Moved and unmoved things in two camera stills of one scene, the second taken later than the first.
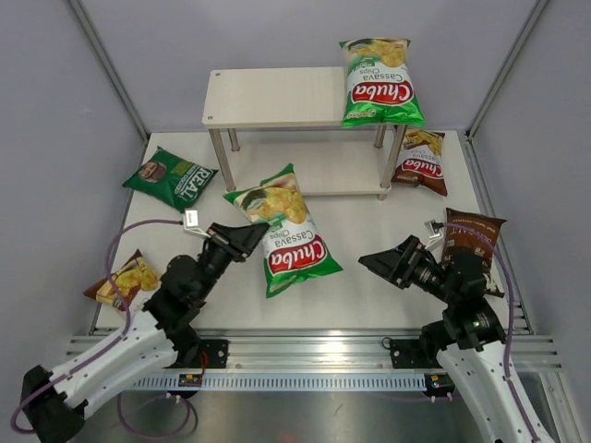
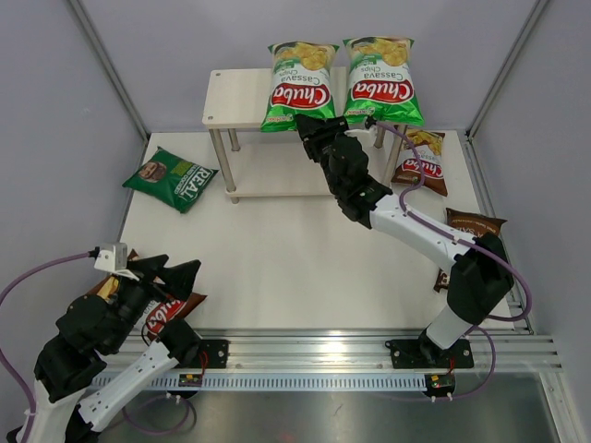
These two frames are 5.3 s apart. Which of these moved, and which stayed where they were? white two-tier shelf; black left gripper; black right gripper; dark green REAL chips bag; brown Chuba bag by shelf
Moved: black left gripper; black right gripper
Stayed: brown Chuba bag by shelf; white two-tier shelf; dark green REAL chips bag
